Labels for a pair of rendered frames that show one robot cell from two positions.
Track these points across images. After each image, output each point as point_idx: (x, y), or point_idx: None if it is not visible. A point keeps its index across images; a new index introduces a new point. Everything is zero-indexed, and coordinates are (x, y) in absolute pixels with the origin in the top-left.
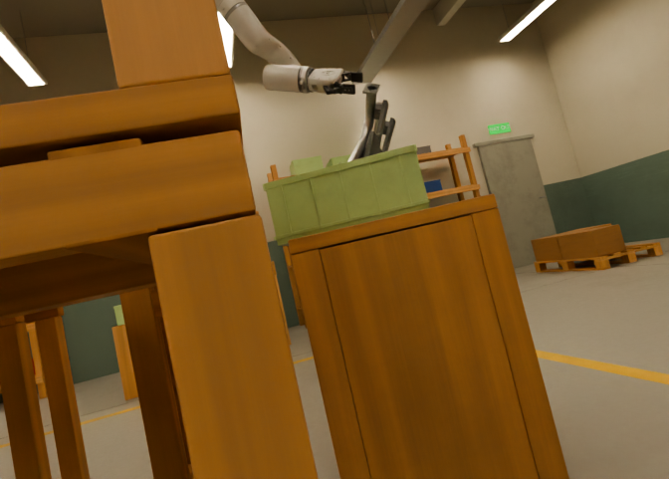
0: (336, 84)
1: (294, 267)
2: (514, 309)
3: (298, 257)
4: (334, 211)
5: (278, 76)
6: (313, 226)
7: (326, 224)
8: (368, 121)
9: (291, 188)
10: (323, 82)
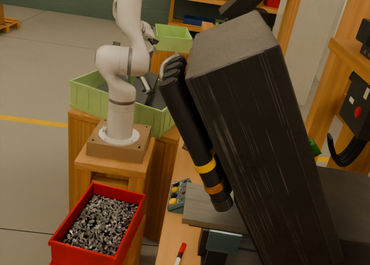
0: (153, 38)
1: (175, 150)
2: None
3: (177, 146)
4: (173, 119)
5: None
6: (167, 127)
7: (170, 125)
8: (165, 66)
9: (167, 112)
10: (150, 36)
